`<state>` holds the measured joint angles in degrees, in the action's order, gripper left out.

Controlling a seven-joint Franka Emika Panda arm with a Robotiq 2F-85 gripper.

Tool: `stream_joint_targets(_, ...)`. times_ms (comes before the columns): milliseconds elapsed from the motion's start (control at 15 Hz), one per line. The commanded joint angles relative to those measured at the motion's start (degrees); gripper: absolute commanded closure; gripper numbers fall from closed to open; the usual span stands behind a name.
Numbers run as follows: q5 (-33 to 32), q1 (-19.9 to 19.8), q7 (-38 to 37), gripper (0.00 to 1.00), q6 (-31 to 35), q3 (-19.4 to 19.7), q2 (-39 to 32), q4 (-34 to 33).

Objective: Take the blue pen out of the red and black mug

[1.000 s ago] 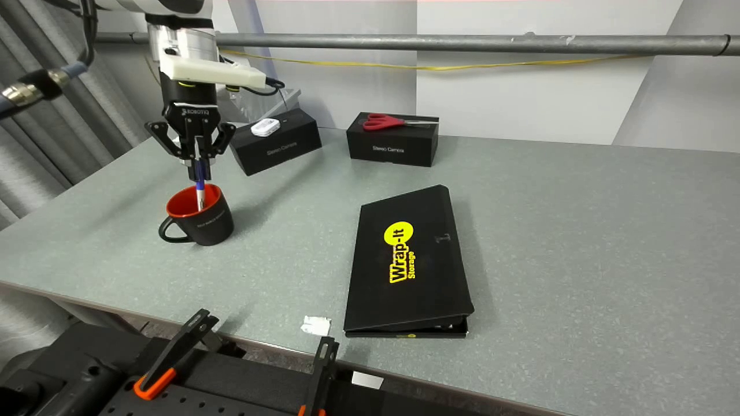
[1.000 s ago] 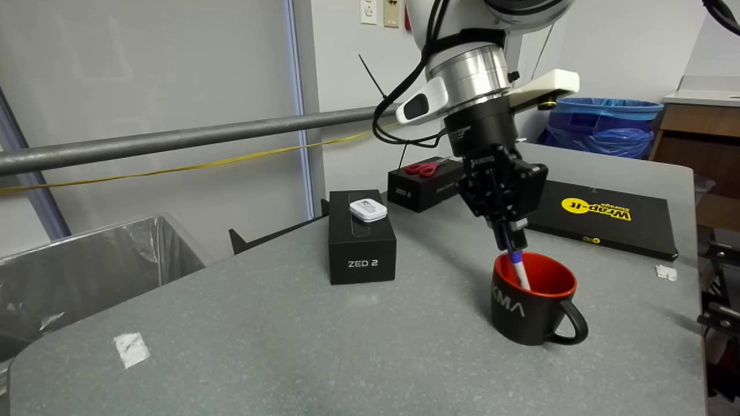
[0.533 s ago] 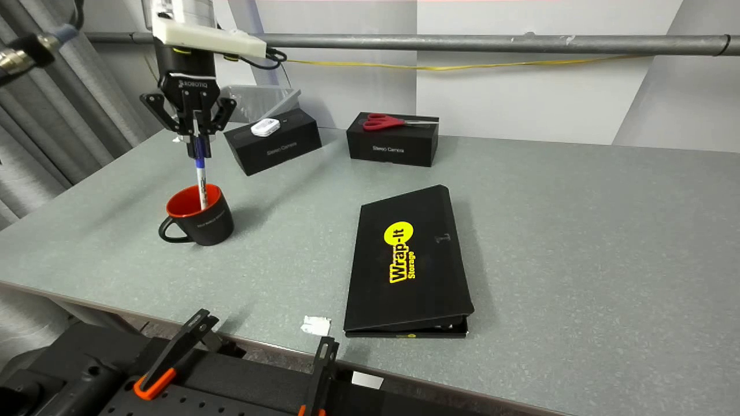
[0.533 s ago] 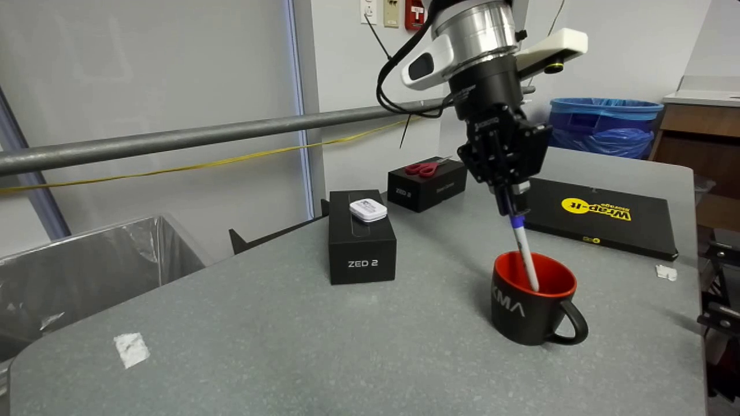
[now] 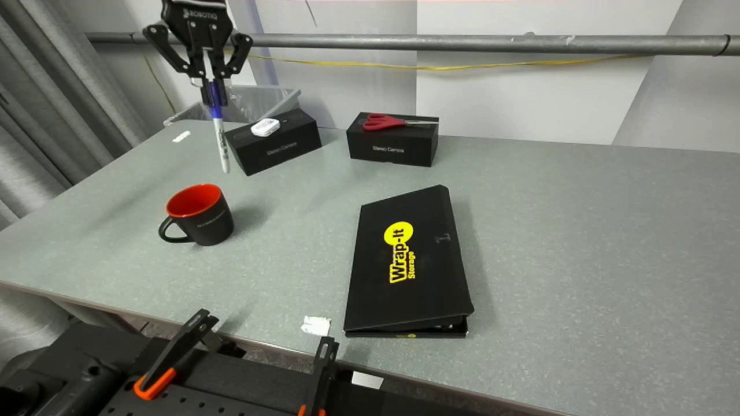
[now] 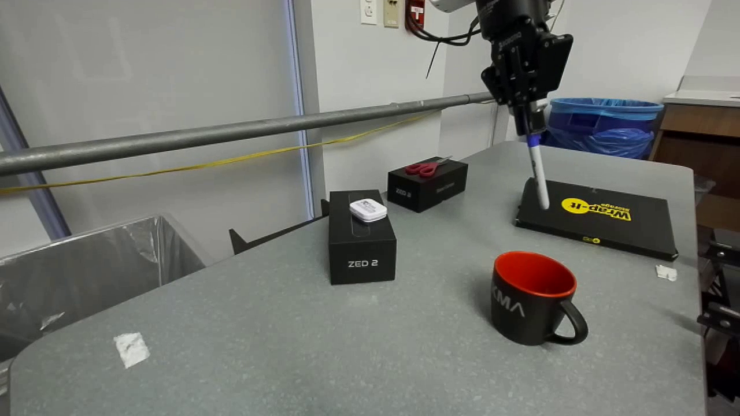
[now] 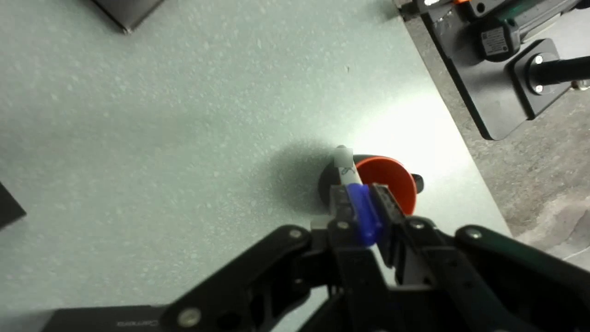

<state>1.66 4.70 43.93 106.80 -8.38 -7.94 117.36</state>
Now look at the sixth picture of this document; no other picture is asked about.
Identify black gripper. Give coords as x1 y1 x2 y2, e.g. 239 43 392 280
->
480 19 555 139

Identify blue and white pen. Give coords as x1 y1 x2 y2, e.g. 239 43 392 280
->
525 131 552 212

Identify red and black mug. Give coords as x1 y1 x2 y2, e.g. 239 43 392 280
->
490 249 589 347

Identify bin with blue bag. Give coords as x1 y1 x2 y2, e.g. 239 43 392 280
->
540 95 666 161

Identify red scissors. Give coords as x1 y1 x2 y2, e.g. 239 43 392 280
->
404 157 450 183

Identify black flat Wrap-It box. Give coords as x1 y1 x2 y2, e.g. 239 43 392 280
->
514 177 679 260

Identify black box with scissors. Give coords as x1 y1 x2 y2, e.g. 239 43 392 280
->
387 155 470 214

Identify brown wooden cabinet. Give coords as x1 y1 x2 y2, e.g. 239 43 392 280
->
647 74 740 234

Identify small white plastic device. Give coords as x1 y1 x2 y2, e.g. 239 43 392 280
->
347 197 389 225

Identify black ZED 2 box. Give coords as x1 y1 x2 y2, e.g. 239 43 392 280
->
325 189 399 286

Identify black equipment beside table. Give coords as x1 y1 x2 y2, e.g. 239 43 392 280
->
695 238 740 405

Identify small white paper scrap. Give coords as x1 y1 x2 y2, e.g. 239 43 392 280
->
110 329 152 372

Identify grey bin with clear liner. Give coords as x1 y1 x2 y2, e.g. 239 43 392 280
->
0 212 207 365

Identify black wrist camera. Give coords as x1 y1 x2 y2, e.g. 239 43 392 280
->
540 31 575 88

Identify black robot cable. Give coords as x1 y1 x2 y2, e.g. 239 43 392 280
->
407 15 485 50

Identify red wall alarm box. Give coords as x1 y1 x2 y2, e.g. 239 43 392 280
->
404 0 427 35

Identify beige wall switch plate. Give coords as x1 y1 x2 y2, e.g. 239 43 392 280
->
381 0 404 30

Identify grey metal rail pipe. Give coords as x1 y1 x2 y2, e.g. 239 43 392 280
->
0 90 498 177

